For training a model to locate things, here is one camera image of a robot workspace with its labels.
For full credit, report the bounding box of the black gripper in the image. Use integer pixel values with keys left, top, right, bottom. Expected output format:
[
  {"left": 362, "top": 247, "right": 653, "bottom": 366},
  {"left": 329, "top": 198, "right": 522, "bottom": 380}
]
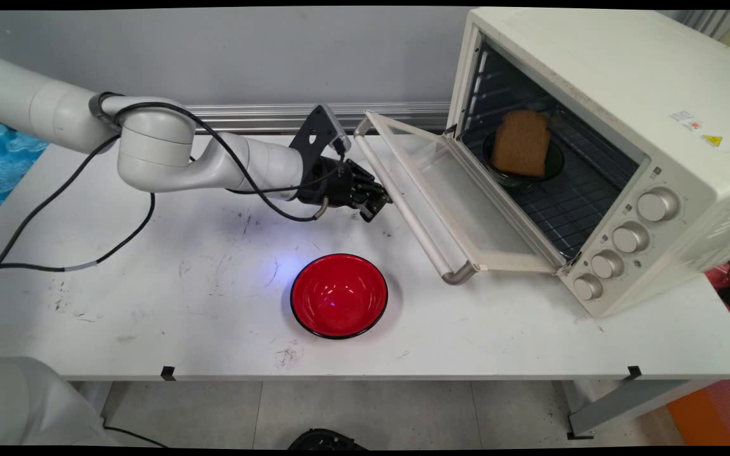
[{"left": 298, "top": 158, "right": 393, "bottom": 223}]

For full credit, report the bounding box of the cream glass oven door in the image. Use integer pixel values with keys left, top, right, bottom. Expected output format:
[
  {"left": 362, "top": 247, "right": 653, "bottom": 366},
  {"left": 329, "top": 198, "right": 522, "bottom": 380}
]
[{"left": 354, "top": 111, "right": 567, "bottom": 286}]

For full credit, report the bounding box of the red bowl with black rim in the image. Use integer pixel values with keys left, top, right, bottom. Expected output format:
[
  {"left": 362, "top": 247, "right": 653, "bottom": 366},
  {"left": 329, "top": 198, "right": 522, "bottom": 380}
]
[{"left": 290, "top": 253, "right": 389, "bottom": 340}]

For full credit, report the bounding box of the dark plate in oven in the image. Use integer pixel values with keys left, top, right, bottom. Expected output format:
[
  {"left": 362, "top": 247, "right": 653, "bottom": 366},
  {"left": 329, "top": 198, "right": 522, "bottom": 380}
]
[{"left": 482, "top": 130, "right": 565, "bottom": 189}]

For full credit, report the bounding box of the brown toast slice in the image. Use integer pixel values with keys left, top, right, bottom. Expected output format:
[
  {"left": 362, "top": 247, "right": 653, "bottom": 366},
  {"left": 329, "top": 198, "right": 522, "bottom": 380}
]
[{"left": 490, "top": 110, "right": 551, "bottom": 178}]

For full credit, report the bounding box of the small silver oven knob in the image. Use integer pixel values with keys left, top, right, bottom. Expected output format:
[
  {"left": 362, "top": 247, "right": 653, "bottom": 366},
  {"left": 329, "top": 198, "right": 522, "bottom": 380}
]
[{"left": 573, "top": 274, "right": 603, "bottom": 301}]

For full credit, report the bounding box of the black round floor object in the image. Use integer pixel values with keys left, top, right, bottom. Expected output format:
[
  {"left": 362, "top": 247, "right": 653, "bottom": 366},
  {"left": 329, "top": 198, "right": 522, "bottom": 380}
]
[{"left": 287, "top": 429, "right": 369, "bottom": 451}]

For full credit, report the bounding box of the cream toaster oven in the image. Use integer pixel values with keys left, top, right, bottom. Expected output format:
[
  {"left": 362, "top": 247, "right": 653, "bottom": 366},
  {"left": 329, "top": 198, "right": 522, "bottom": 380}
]
[{"left": 446, "top": 8, "right": 730, "bottom": 319}]

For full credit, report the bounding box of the large silver oven knob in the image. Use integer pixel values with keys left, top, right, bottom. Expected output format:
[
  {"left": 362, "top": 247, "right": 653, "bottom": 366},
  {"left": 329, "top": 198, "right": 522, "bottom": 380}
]
[{"left": 636, "top": 188, "right": 681, "bottom": 223}]

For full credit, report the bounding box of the white oven label sticker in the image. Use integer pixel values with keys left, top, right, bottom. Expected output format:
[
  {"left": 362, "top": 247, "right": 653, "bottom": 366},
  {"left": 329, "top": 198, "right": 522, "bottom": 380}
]
[{"left": 669, "top": 110, "right": 701, "bottom": 131}]

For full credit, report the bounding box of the grey table leg beam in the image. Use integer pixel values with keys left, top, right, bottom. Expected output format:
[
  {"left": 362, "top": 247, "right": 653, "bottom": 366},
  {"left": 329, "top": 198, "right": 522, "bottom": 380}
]
[{"left": 561, "top": 379, "right": 714, "bottom": 440}]

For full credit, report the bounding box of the red object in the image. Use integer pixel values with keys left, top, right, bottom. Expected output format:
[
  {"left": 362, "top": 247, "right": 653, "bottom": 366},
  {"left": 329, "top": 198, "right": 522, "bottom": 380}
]
[{"left": 704, "top": 263, "right": 730, "bottom": 346}]

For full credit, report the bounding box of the blue bubble wrap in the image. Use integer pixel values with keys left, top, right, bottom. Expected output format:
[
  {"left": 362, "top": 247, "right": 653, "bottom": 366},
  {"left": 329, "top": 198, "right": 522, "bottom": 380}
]
[{"left": 0, "top": 123, "right": 49, "bottom": 213}]

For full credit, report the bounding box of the black cable with beige plug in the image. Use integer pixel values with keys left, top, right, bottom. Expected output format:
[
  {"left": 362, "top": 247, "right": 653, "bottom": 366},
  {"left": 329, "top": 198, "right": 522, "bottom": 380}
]
[{"left": 89, "top": 92, "right": 330, "bottom": 222}]

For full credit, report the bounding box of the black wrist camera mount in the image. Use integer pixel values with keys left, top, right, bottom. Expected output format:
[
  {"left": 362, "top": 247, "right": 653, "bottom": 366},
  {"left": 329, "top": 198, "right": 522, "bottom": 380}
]
[{"left": 289, "top": 104, "right": 351, "bottom": 167}]

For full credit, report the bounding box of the aluminium rail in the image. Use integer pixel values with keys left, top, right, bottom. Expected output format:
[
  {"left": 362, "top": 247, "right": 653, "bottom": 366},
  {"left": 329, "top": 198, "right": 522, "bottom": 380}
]
[{"left": 184, "top": 103, "right": 451, "bottom": 135}]

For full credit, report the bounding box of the wire oven rack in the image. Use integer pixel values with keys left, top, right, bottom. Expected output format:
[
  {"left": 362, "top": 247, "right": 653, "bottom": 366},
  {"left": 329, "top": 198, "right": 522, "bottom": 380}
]
[{"left": 473, "top": 108, "right": 639, "bottom": 260}]

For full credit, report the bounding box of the black cable with white band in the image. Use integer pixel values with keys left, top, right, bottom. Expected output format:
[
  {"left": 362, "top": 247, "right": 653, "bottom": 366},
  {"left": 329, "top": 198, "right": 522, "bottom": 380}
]
[{"left": 0, "top": 190, "right": 157, "bottom": 274}]

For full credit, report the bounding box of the thin black cable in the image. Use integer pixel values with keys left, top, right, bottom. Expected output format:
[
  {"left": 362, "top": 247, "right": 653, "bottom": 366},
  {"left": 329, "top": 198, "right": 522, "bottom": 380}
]
[{"left": 0, "top": 134, "right": 122, "bottom": 287}]

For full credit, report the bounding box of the black floor cable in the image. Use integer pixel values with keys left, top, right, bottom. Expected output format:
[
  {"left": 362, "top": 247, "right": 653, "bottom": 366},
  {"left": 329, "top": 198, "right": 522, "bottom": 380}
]
[{"left": 102, "top": 423, "right": 170, "bottom": 448}]

